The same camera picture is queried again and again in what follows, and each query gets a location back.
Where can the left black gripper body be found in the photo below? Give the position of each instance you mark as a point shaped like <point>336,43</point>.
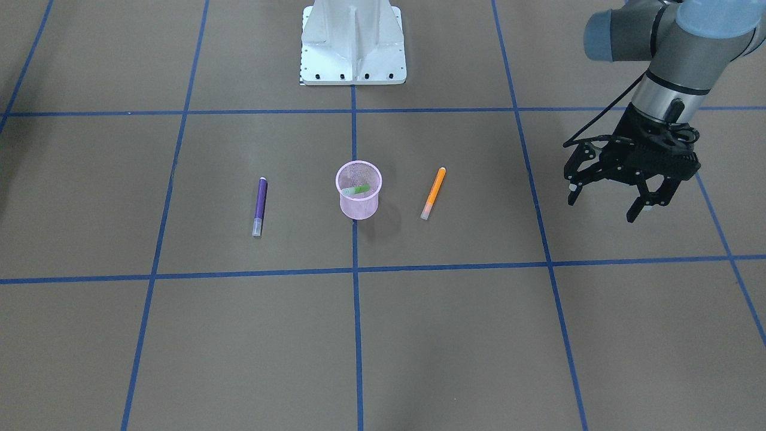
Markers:
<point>622,127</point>

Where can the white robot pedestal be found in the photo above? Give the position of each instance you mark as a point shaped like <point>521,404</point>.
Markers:
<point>352,43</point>

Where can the orange highlighter pen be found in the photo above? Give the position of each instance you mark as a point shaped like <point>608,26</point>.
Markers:
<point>433,193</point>

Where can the purple marker pen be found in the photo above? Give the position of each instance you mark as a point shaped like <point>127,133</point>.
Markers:
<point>259,212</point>

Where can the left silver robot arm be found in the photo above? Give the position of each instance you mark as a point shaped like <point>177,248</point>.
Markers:
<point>688,45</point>

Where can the pink mesh pen holder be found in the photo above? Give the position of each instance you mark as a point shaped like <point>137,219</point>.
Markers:
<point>354,173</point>

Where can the green highlighter pen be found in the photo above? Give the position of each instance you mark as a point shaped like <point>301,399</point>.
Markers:
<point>355,190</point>

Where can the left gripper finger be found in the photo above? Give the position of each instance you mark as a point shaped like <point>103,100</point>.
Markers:
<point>649,199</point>
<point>583,167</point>

